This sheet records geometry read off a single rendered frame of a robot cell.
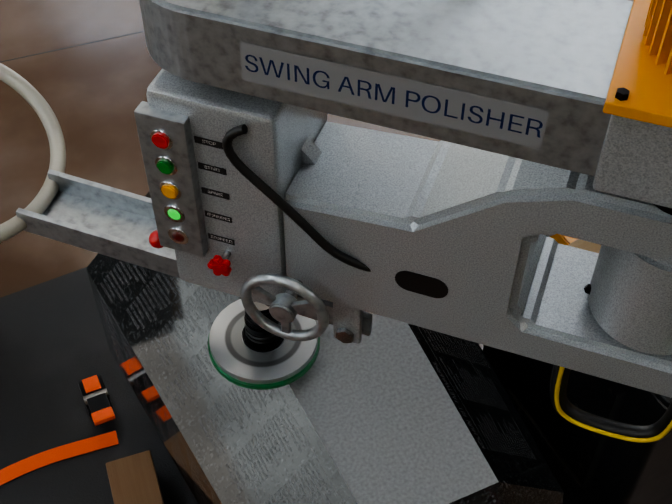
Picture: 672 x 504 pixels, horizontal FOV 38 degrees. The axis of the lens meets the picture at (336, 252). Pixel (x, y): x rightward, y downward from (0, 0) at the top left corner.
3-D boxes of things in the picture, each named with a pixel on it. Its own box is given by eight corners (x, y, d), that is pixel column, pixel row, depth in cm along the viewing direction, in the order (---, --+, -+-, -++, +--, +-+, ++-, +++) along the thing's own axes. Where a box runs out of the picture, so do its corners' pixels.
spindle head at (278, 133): (413, 256, 177) (431, 52, 144) (375, 349, 163) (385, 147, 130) (231, 207, 185) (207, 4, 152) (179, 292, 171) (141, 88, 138)
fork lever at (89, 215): (397, 272, 179) (399, 254, 176) (362, 352, 167) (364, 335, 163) (64, 175, 194) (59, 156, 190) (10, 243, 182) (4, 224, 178)
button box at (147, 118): (211, 246, 160) (192, 112, 139) (204, 258, 159) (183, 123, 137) (167, 234, 162) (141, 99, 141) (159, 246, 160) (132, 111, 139)
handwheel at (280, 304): (346, 310, 165) (347, 250, 154) (325, 356, 159) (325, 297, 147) (264, 287, 168) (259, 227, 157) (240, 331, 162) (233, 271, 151)
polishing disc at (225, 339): (271, 280, 203) (270, 276, 202) (340, 342, 192) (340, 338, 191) (187, 336, 193) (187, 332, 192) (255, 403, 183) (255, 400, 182)
